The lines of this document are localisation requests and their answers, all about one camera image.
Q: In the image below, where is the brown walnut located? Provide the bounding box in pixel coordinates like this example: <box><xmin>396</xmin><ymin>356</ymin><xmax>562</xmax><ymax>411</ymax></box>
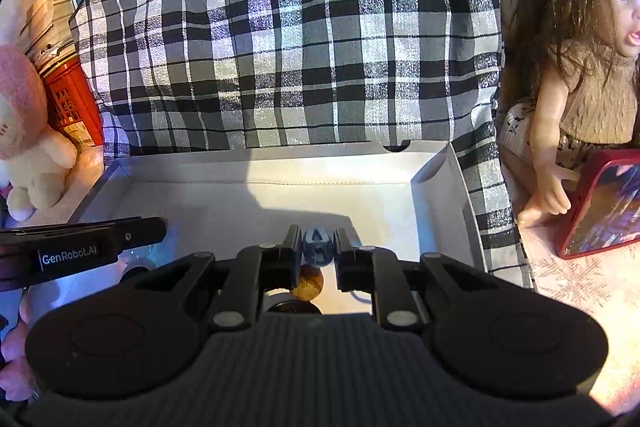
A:
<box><xmin>291</xmin><ymin>265</ymin><xmax>324</xmax><ymax>301</ymax></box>

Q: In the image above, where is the blue small toy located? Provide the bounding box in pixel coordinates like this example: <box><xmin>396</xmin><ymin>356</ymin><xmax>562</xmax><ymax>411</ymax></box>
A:
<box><xmin>302</xmin><ymin>227</ymin><xmax>334</xmax><ymax>268</ymax></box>

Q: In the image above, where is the black round cap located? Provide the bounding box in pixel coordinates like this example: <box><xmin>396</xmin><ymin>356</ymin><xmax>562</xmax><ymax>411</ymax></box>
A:
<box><xmin>268</xmin><ymin>299</ymin><xmax>321</xmax><ymax>314</ymax></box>

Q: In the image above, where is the person's left hand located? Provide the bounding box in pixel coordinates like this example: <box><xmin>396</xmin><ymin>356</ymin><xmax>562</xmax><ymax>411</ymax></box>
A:
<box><xmin>1</xmin><ymin>283</ymin><xmax>60</xmax><ymax>402</ymax></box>

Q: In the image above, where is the white cardboard box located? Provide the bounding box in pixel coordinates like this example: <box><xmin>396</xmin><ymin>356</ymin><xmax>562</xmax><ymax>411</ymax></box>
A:
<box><xmin>73</xmin><ymin>141</ymin><xmax>485</xmax><ymax>269</ymax></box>

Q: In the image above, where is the pink white bunny plush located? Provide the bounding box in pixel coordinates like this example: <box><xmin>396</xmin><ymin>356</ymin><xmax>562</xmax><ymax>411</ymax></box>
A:
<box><xmin>1</xmin><ymin>0</ymin><xmax>77</xmax><ymax>222</ymax></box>

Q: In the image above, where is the red plastic crate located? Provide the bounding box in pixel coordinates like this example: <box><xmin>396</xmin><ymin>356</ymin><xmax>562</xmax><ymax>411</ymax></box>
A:
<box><xmin>42</xmin><ymin>56</ymin><xmax>103</xmax><ymax>150</ymax></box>

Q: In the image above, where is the red case smartphone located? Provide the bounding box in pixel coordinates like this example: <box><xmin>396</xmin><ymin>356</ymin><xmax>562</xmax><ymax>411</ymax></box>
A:
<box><xmin>553</xmin><ymin>148</ymin><xmax>639</xmax><ymax>259</ymax></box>

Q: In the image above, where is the black white plaid cloth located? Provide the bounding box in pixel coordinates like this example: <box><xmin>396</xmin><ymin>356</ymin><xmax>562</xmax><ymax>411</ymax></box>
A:
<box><xmin>70</xmin><ymin>0</ymin><xmax>534</xmax><ymax>288</ymax></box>

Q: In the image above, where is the brown haired doll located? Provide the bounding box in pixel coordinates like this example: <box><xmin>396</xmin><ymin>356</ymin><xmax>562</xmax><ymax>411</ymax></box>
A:
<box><xmin>498</xmin><ymin>0</ymin><xmax>639</xmax><ymax>228</ymax></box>

